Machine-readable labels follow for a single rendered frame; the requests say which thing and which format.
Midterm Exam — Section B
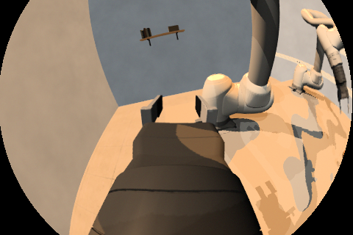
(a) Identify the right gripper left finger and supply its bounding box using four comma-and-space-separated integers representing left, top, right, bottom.
140, 95, 163, 126

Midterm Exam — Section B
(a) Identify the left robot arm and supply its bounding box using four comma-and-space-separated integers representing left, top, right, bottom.
288, 9, 344, 94

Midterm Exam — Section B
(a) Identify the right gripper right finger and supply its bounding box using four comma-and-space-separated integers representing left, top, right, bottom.
195, 95, 218, 126

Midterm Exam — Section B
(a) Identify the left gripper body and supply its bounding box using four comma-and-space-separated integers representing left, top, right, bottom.
327, 52, 349, 100

